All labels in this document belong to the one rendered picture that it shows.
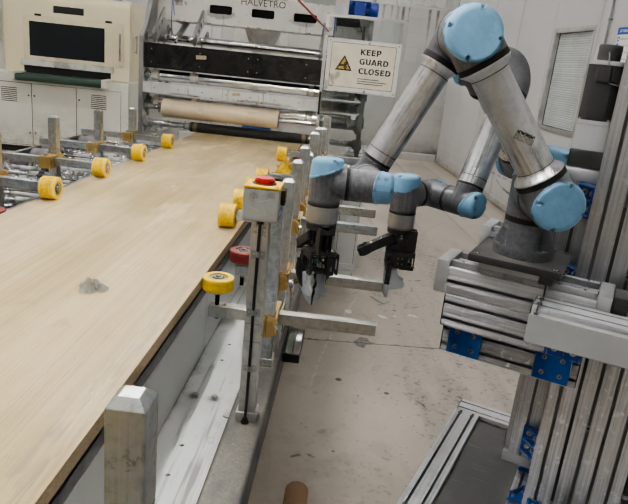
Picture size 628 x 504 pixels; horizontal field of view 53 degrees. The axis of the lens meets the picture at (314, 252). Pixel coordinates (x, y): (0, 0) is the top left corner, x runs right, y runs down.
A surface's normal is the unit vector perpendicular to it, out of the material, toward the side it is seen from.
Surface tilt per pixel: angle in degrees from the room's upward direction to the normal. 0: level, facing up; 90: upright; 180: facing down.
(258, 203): 90
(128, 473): 90
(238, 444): 0
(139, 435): 90
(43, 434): 0
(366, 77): 90
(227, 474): 0
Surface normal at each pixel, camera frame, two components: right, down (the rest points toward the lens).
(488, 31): -0.11, 0.18
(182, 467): 0.10, -0.95
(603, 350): -0.47, 0.22
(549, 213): 0.04, 0.39
